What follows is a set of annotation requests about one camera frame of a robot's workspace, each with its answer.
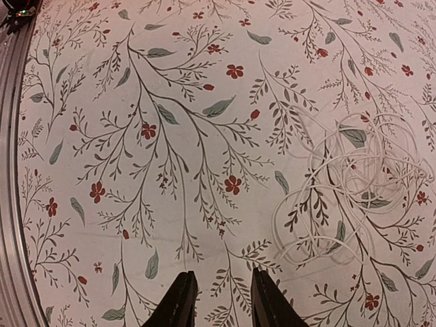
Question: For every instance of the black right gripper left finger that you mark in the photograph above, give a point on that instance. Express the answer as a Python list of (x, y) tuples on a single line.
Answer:
[(177, 307)]

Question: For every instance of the floral patterned table mat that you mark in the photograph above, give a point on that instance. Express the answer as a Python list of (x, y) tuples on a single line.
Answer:
[(297, 137)]

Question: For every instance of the aluminium front frame rail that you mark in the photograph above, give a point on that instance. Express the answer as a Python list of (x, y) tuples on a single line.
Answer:
[(20, 303)]

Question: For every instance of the left arm base electronics board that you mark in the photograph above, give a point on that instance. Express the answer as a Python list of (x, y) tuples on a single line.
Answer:
[(19, 11)]

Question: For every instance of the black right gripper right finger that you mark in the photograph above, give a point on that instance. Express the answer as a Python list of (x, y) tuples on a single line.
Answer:
[(269, 306)]

